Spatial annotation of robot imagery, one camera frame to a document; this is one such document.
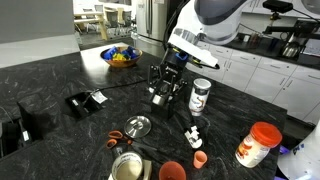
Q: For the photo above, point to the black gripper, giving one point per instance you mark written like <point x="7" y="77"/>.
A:
<point x="171" y="69"/>

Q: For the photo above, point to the steel measuring cup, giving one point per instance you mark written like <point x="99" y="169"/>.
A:
<point x="160" y="95"/>

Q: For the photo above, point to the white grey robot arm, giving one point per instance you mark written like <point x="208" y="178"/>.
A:
<point x="214" y="21"/>

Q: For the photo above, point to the small orange cup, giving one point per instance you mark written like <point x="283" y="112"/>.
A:
<point x="200" y="158"/>

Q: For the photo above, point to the large orange cup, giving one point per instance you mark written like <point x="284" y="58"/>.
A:
<point x="172" y="170"/>

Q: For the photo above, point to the brown white canister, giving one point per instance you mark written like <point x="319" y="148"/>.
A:
<point x="199" y="95"/>

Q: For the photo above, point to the wooden bowl with blocks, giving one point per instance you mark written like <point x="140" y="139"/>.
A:
<point x="121" y="56"/>

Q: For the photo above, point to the round steel lid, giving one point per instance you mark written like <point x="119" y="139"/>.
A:
<point x="137" y="126"/>

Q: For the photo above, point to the stainless steel refrigerator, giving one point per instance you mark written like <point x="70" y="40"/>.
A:
<point x="152" y="17"/>

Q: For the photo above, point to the wooden table with chairs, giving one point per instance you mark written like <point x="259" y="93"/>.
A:
<point x="101" y="18"/>

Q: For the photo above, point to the black countertop outlet box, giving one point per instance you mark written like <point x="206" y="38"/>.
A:
<point x="85" y="104"/>

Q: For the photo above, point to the orange lidded white jar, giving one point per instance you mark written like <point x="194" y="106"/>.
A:
<point x="256" y="145"/>

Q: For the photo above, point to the steel kettle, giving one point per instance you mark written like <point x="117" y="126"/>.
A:
<point x="291" y="50"/>

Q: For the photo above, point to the white lower cabinets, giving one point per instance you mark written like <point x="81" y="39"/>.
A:
<point x="293" y="87"/>

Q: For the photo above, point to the black handled can opener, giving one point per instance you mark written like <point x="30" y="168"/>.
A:
<point x="191" y="133"/>

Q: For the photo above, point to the orange handled scissors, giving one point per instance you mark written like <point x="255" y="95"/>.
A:
<point x="115" y="137"/>

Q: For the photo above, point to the black camera on stand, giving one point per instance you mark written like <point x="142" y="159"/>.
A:
<point x="277" y="7"/>

